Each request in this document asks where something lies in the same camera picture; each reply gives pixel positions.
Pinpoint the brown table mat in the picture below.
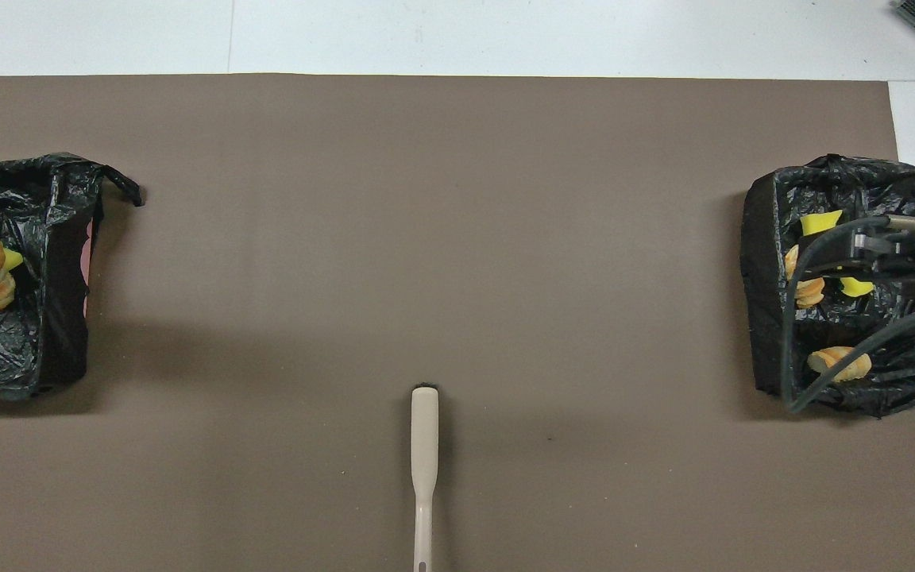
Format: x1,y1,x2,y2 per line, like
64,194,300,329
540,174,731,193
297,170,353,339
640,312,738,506
0,74,915,572

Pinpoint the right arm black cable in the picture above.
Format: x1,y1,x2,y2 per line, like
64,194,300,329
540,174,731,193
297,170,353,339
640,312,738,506
778,213,915,415

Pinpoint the striped orange croissant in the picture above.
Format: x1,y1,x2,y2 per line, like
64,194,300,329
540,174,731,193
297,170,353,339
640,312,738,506
807,346,873,384

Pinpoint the beige hand brush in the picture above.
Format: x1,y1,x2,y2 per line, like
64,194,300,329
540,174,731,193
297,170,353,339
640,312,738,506
411,384,441,572

